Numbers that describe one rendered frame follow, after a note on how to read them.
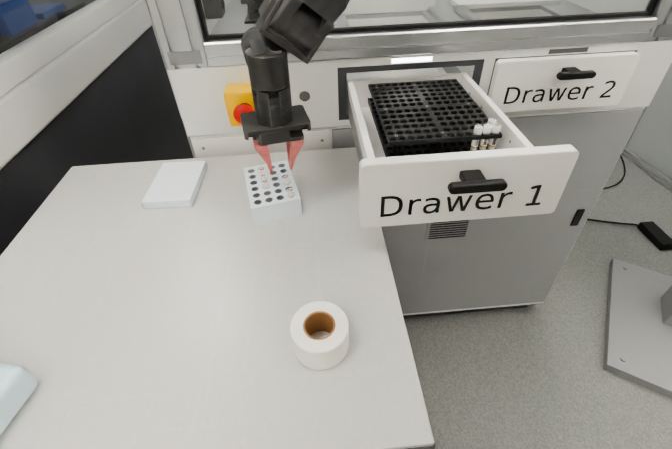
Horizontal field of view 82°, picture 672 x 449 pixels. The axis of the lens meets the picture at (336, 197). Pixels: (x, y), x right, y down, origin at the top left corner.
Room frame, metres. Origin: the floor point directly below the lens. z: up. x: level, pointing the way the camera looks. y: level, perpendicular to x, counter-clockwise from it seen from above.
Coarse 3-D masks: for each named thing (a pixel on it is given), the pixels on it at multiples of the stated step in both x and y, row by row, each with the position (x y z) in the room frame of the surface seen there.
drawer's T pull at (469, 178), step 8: (464, 176) 0.40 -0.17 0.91; (472, 176) 0.39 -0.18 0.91; (480, 176) 0.39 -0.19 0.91; (448, 184) 0.38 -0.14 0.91; (456, 184) 0.38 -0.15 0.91; (464, 184) 0.38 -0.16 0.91; (472, 184) 0.38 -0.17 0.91; (480, 184) 0.38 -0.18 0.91; (488, 184) 0.38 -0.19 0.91; (496, 184) 0.38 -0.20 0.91; (504, 184) 0.38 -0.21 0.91; (456, 192) 0.37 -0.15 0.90; (464, 192) 0.37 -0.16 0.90; (472, 192) 0.37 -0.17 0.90; (480, 192) 0.38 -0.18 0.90
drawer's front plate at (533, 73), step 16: (496, 64) 0.75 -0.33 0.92; (512, 64) 0.74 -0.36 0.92; (528, 64) 0.74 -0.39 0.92; (544, 64) 0.74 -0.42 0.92; (560, 64) 0.75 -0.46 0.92; (576, 64) 0.75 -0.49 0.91; (592, 64) 0.75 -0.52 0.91; (608, 64) 0.75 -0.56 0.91; (624, 64) 0.75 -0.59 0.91; (496, 80) 0.74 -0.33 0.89; (512, 80) 0.74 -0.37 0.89; (528, 80) 0.74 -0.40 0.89; (544, 80) 0.74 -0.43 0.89; (560, 80) 0.75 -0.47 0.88; (576, 80) 0.75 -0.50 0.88; (592, 80) 0.75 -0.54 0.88; (608, 80) 0.75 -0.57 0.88; (624, 80) 0.75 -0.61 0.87; (496, 96) 0.74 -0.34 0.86; (512, 96) 0.74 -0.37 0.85; (528, 96) 0.74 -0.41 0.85; (544, 96) 0.75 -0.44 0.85; (576, 96) 0.75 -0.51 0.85; (592, 96) 0.75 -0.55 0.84
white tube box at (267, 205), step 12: (252, 168) 0.60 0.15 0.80; (276, 168) 0.59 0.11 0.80; (288, 168) 0.59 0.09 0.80; (252, 180) 0.56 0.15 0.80; (276, 180) 0.56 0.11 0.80; (252, 192) 0.52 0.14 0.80; (264, 192) 0.52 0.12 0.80; (276, 192) 0.53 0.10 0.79; (252, 204) 0.49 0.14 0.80; (264, 204) 0.49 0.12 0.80; (276, 204) 0.49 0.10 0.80; (288, 204) 0.50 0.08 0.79; (300, 204) 0.50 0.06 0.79; (252, 216) 0.48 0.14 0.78; (264, 216) 0.49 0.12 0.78; (276, 216) 0.49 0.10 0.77; (288, 216) 0.50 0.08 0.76
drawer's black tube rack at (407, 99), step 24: (384, 96) 0.67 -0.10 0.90; (408, 96) 0.67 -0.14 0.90; (432, 96) 0.66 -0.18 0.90; (456, 96) 0.66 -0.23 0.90; (384, 120) 0.57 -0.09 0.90; (408, 120) 0.57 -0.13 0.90; (432, 120) 0.57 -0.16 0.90; (456, 120) 0.56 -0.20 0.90; (480, 120) 0.56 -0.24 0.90; (384, 144) 0.55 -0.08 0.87; (408, 144) 0.54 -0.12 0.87; (432, 144) 0.54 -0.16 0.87; (456, 144) 0.54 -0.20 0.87
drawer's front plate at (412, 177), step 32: (384, 160) 0.41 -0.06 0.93; (416, 160) 0.41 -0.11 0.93; (448, 160) 0.41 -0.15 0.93; (480, 160) 0.41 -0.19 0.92; (512, 160) 0.41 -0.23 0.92; (544, 160) 0.42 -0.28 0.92; (576, 160) 0.42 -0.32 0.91; (384, 192) 0.40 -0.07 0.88; (416, 192) 0.41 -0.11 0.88; (448, 192) 0.41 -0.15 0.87; (544, 192) 0.42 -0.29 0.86; (384, 224) 0.40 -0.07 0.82
